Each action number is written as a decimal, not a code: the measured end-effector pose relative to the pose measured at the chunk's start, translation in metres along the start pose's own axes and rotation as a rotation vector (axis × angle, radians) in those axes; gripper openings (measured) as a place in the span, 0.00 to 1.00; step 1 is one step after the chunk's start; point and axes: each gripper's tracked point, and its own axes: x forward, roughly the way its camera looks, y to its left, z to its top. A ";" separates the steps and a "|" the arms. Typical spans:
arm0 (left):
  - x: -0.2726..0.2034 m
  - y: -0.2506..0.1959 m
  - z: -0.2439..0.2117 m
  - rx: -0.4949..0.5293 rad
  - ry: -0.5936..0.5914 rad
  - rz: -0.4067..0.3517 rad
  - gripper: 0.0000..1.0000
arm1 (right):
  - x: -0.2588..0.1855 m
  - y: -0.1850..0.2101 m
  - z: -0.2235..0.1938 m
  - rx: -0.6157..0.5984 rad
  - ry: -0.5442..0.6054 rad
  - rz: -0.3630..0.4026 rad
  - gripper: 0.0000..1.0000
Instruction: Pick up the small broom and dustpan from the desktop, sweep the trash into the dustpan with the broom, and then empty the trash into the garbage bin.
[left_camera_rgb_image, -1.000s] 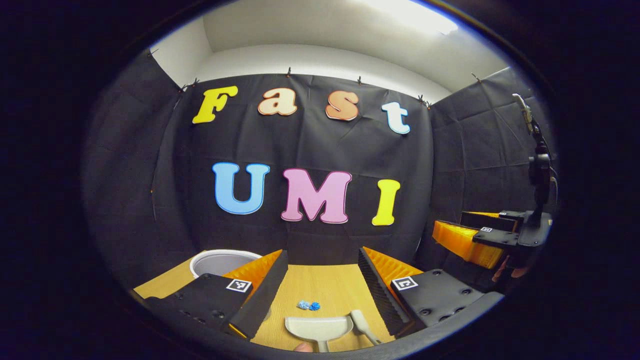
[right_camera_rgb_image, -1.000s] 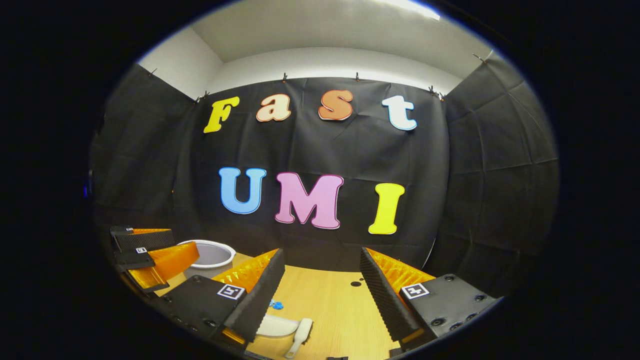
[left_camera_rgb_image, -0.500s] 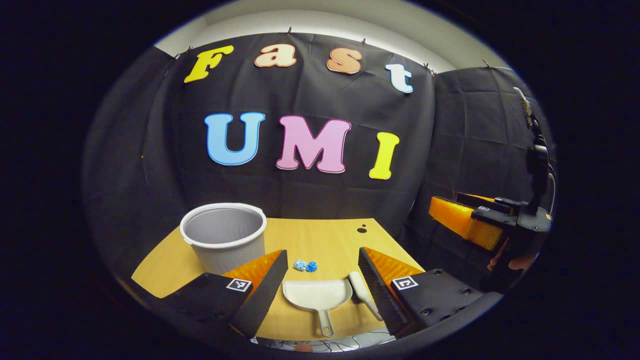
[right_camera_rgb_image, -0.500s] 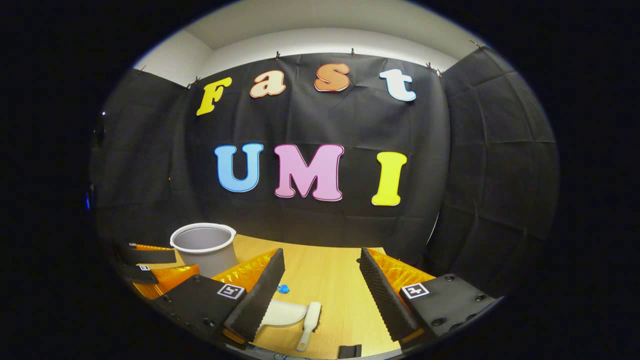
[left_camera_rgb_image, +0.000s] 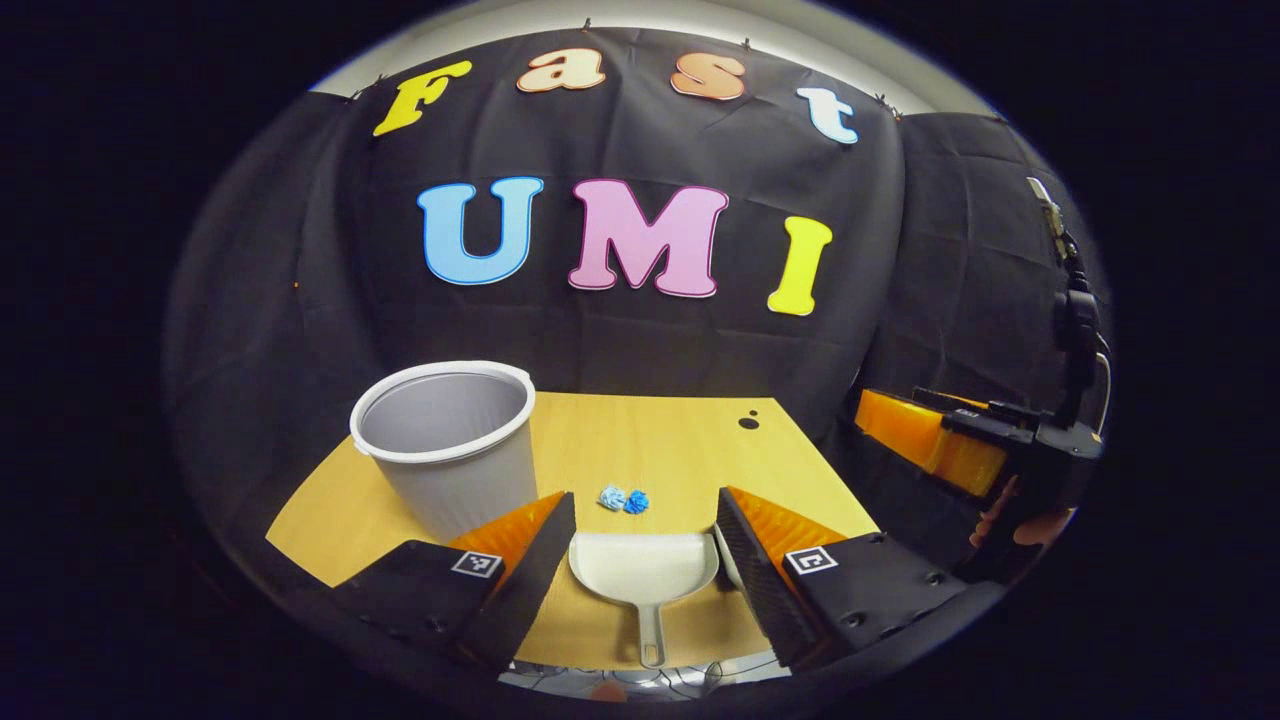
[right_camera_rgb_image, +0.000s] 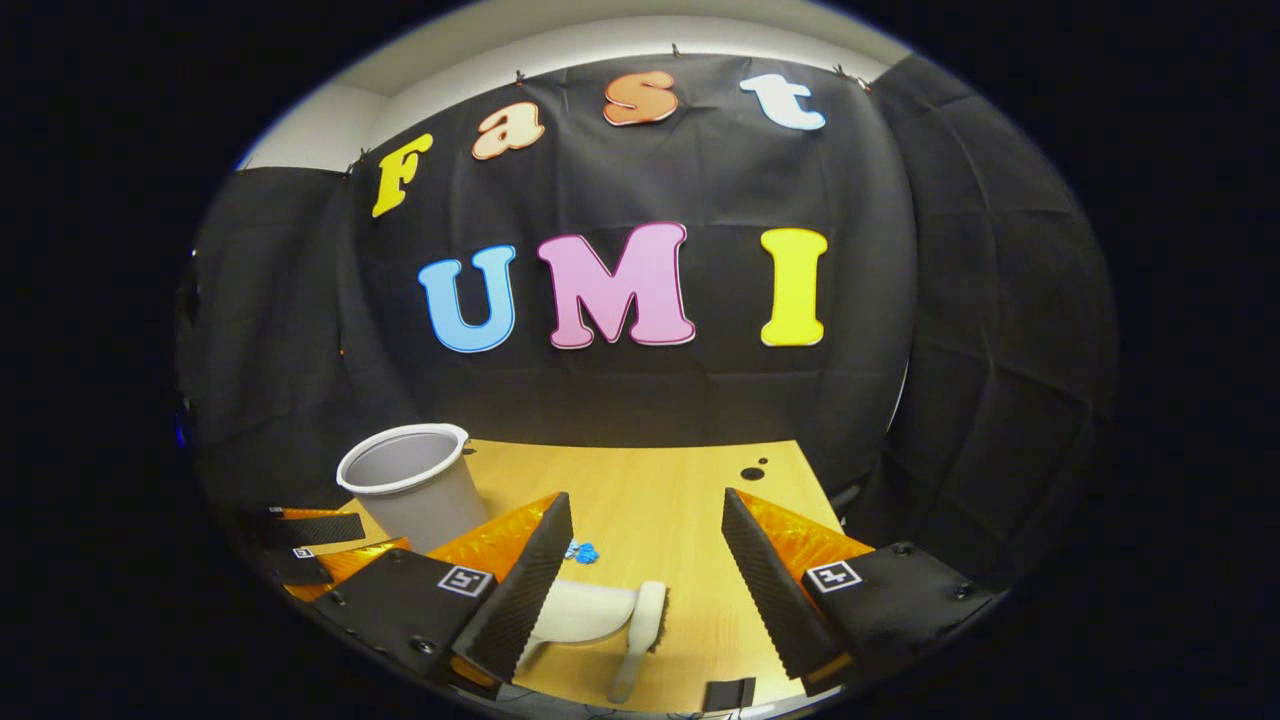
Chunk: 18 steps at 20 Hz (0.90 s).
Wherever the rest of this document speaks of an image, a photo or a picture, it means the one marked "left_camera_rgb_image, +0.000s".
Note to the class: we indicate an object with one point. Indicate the black backdrop cloth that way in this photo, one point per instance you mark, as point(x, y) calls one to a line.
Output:
point(650, 340)

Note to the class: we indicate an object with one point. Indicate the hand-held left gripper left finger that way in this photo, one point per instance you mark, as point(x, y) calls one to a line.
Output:
point(530, 580)

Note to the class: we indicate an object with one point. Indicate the dark blue paper ball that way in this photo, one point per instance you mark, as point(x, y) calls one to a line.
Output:
point(637, 503)

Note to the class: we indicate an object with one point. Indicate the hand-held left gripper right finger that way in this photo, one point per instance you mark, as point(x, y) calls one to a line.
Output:
point(750, 575)

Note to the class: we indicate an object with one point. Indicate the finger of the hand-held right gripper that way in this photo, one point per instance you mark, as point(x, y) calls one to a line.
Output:
point(930, 445)
point(950, 397)

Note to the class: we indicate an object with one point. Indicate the white plastic dustpan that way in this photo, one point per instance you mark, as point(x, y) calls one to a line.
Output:
point(640, 565)

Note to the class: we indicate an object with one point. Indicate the small white broom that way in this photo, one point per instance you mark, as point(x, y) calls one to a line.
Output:
point(728, 572)

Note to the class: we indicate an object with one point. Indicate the wooden desktop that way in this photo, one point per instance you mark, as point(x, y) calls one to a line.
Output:
point(650, 440)

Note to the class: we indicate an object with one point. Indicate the light blue paper ball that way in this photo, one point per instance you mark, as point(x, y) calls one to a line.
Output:
point(612, 498)

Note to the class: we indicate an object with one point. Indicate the grey plastic garbage bin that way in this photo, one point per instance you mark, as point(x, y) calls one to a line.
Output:
point(450, 480)

